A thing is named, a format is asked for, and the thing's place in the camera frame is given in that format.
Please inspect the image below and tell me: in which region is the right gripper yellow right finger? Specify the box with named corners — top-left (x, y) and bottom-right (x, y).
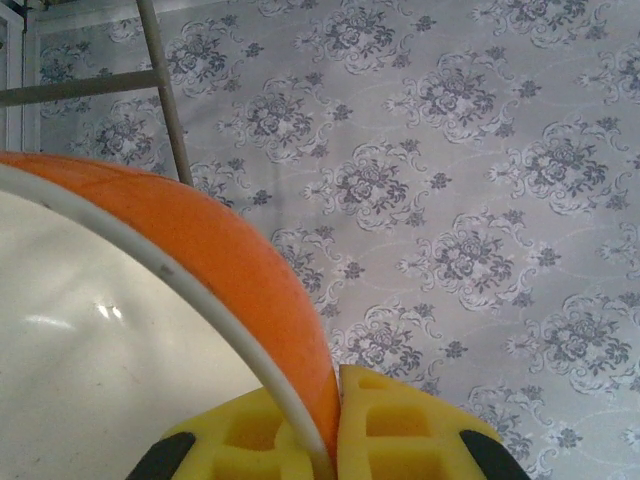
top-left (335, 363), bottom-right (526, 480)

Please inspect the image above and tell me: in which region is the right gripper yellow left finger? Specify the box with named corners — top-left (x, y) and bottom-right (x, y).
top-left (127, 387), bottom-right (312, 480)

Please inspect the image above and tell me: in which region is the grey wire dish rack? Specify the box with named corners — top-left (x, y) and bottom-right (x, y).
top-left (0, 0), bottom-right (194, 187)

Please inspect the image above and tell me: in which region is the aluminium corner post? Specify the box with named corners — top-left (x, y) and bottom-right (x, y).
top-left (0, 0), bottom-right (41, 154)

